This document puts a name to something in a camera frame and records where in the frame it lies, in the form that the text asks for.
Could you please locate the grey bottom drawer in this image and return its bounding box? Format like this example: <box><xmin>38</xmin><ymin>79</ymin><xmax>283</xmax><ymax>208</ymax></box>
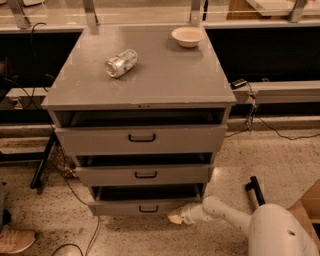
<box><xmin>88</xmin><ymin>183</ymin><xmax>205</xmax><ymax>216</ymax></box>

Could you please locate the grey drawer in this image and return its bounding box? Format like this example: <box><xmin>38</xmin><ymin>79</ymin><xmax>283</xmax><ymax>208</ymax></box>
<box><xmin>76</xmin><ymin>164</ymin><xmax>213</xmax><ymax>186</ymax></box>
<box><xmin>88</xmin><ymin>183</ymin><xmax>205</xmax><ymax>216</ymax></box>
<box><xmin>56</xmin><ymin>125</ymin><xmax>226</xmax><ymax>155</ymax></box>

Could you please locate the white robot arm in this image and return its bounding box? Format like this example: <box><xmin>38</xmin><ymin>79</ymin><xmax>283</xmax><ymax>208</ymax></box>
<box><xmin>168</xmin><ymin>196</ymin><xmax>319</xmax><ymax>256</ymax></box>

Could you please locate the grey middle drawer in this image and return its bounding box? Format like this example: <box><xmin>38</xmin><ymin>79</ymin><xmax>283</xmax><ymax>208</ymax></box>
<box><xmin>76</xmin><ymin>164</ymin><xmax>213</xmax><ymax>186</ymax></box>

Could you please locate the grey drawer cabinet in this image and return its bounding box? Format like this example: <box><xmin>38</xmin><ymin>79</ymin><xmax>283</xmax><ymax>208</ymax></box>
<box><xmin>41</xmin><ymin>23</ymin><xmax>238</xmax><ymax>201</ymax></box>

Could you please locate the grey top drawer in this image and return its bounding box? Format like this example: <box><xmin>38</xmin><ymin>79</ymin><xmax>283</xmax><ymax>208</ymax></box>
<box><xmin>56</xmin><ymin>125</ymin><xmax>226</xmax><ymax>155</ymax></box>

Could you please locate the black metal stand leg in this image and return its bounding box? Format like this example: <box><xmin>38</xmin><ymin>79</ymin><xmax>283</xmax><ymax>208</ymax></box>
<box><xmin>245</xmin><ymin>176</ymin><xmax>265</xmax><ymax>206</ymax></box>

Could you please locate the cardboard box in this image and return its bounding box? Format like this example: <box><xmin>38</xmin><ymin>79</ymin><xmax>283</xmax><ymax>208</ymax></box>
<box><xmin>289</xmin><ymin>180</ymin><xmax>320</xmax><ymax>250</ymax></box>

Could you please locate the black table leg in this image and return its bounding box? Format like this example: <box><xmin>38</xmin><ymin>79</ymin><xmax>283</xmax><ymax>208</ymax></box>
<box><xmin>30</xmin><ymin>132</ymin><xmax>56</xmax><ymax>189</ymax></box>

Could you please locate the black power adapter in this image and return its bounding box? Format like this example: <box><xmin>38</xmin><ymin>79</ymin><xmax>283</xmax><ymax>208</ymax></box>
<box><xmin>230</xmin><ymin>79</ymin><xmax>247</xmax><ymax>90</ymax></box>

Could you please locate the silver soda can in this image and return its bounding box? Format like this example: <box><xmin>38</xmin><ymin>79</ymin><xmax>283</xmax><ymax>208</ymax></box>
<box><xmin>105</xmin><ymin>49</ymin><xmax>138</xmax><ymax>78</ymax></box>

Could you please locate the tan sneaker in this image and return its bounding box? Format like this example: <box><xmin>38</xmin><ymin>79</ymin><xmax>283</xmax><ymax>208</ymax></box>
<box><xmin>0</xmin><ymin>227</ymin><xmax>36</xmax><ymax>254</ymax></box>

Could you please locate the white paper bowl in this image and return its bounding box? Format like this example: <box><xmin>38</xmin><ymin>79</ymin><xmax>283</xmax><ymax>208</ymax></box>
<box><xmin>171</xmin><ymin>27</ymin><xmax>205</xmax><ymax>48</ymax></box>

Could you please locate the black floor cable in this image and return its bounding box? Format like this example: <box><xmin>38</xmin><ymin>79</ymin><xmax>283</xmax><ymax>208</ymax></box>
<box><xmin>225</xmin><ymin>116</ymin><xmax>320</xmax><ymax>142</ymax></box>

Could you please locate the black cable at left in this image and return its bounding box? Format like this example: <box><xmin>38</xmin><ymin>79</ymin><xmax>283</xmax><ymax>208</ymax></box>
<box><xmin>3</xmin><ymin>22</ymin><xmax>56</xmax><ymax>111</ymax></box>

